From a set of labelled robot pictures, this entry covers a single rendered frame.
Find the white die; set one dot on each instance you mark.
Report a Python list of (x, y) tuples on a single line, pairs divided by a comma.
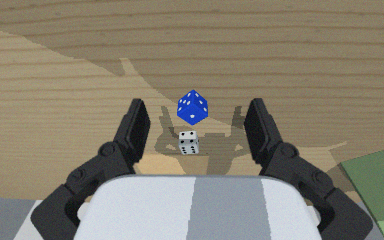
[(188, 142)]

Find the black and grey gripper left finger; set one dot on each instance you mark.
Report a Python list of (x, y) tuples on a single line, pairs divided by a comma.
[(56, 217)]

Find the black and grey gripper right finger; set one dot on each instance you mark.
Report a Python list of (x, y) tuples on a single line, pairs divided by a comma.
[(341, 217)]

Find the blue die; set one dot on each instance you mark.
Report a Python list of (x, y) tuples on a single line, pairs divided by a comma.
[(192, 108)]

